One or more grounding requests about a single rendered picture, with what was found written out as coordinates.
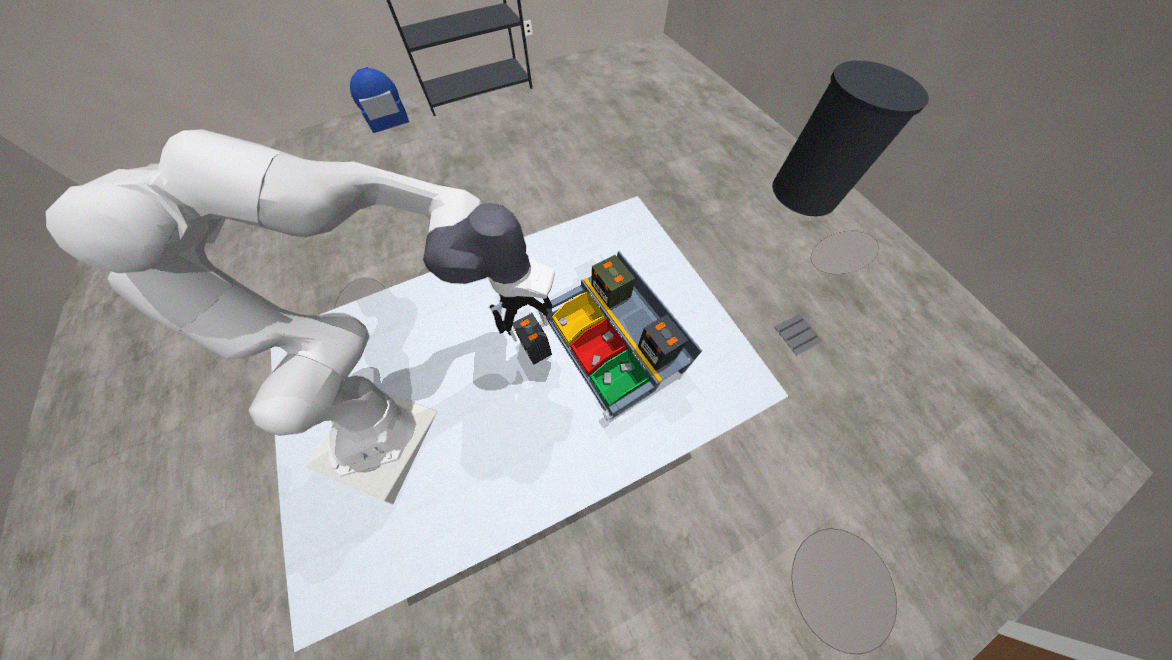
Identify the yellow flat bar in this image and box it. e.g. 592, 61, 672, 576
582, 278, 662, 382

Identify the yellow open bin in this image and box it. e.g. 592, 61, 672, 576
552, 291, 607, 346

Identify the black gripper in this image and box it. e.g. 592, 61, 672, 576
489, 294, 553, 342

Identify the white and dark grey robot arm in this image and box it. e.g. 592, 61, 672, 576
46, 129, 556, 477

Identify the red open bin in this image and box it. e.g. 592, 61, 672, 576
570, 319, 629, 376

